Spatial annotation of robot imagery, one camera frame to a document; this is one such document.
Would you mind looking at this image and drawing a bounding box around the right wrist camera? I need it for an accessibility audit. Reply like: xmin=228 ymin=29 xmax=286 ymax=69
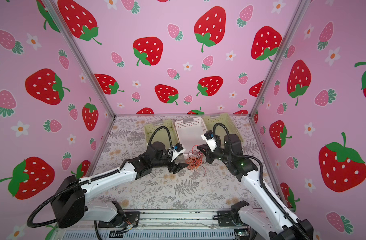
xmin=201 ymin=130 xmax=217 ymax=152

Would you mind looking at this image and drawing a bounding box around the white perforated basket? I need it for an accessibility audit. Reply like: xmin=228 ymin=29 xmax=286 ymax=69
xmin=175 ymin=117 xmax=207 ymax=158

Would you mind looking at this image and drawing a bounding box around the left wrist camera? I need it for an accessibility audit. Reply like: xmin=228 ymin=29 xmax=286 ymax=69
xmin=171 ymin=143 xmax=185 ymax=158

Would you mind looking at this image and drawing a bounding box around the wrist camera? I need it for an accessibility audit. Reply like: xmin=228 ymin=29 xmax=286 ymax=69
xmin=171 ymin=143 xmax=185 ymax=158
xmin=201 ymin=130 xmax=217 ymax=152

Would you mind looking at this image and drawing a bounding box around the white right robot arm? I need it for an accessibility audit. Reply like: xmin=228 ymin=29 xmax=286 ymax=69
xmin=197 ymin=123 xmax=313 ymax=240

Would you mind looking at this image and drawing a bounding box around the green perforated basket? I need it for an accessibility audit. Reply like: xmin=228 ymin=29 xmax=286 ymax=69
xmin=144 ymin=119 xmax=179 ymax=149
xmin=202 ymin=113 xmax=244 ymax=146

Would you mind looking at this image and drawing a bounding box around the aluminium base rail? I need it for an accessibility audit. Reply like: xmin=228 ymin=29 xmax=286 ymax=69
xmin=50 ymin=209 xmax=303 ymax=240

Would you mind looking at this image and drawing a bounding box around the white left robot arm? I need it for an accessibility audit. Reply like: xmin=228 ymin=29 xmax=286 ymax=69
xmin=27 ymin=141 xmax=187 ymax=229

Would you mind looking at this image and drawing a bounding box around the right green perforated basket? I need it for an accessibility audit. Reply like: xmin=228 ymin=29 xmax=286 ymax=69
xmin=202 ymin=113 xmax=244 ymax=146

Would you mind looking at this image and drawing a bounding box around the left green perforated basket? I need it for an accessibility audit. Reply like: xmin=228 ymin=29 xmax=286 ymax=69
xmin=144 ymin=119 xmax=179 ymax=149

